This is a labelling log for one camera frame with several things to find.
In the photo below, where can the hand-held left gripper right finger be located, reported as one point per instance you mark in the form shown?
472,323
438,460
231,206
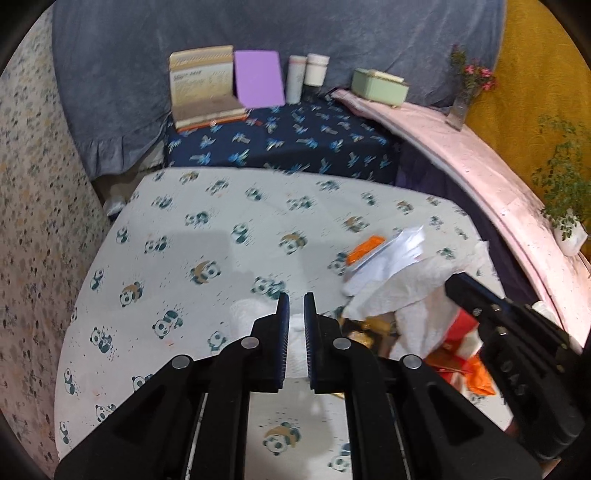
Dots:
310,341

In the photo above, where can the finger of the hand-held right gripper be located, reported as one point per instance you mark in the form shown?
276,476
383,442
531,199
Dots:
466,288
535,323

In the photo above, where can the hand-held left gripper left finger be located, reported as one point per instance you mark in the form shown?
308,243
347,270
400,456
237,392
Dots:
282,341

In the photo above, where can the white paper towel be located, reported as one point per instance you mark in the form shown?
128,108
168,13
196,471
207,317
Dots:
425,281

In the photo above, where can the red packet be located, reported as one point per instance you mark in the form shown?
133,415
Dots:
464,334

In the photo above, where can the gold foil wrapper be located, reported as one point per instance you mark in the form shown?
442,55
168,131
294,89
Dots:
369,334

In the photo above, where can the white plastic wrapper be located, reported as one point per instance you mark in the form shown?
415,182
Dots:
406,247

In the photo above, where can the small orange packet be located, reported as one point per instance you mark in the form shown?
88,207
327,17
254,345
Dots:
364,251

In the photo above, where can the dark purple cloth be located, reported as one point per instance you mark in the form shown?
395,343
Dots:
443,184

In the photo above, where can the panda print tablecloth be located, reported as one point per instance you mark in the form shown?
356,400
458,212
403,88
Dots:
184,258

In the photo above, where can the pink cloth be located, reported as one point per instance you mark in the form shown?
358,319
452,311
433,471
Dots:
485,157

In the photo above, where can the potted green plant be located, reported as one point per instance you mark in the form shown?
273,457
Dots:
565,184

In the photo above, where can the navy palm print cloth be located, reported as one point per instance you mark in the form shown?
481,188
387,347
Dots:
295,138

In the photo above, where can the glass vase with pink flowers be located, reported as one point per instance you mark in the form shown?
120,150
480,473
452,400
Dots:
466,83

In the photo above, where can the pale green box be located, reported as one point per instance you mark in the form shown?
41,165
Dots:
378,87

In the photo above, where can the yellow cloth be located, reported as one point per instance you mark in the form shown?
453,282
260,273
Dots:
531,69

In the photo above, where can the orange book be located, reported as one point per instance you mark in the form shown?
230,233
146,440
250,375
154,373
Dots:
217,121

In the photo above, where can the white tube bottle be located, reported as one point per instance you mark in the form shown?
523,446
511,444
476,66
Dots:
295,81

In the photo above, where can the purple card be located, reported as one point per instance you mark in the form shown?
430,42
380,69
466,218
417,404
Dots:
258,78

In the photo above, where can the white black-based bottle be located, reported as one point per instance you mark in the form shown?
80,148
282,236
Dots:
316,69

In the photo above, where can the open cream booklet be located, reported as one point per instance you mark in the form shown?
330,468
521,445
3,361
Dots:
198,78

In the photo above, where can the floral print cloth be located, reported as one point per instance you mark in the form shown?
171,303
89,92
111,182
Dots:
37,184

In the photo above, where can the blue-grey blanket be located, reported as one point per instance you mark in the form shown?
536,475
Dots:
138,69

